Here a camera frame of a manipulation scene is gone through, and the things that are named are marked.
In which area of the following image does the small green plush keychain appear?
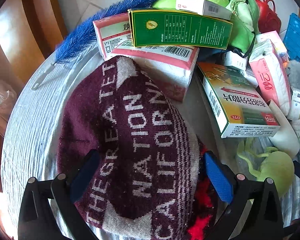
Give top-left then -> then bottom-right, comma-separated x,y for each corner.
237,138 -> 295,197

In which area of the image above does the green yellow medicine box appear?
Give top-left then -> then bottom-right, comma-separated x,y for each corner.
197,62 -> 280,138

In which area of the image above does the green plush frog toy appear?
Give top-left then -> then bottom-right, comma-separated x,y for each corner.
152,0 -> 261,55

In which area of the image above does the grey fluffy plush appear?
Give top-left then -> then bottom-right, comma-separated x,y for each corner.
287,60 -> 300,90

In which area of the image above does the blue feather duster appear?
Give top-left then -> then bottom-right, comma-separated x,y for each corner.
31,0 -> 156,90

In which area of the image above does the long white barcode box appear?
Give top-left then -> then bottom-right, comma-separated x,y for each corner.
175,0 -> 232,21

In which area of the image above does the white cardboard tube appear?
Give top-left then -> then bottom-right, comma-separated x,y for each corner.
268,100 -> 300,159

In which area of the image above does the blue plastic crate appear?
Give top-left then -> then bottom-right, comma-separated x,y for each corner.
283,13 -> 300,62

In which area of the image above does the green rectangular box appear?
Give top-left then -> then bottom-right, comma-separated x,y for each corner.
128,9 -> 233,50

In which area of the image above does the red mini suitcase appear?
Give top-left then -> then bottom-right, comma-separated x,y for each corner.
255,0 -> 281,34

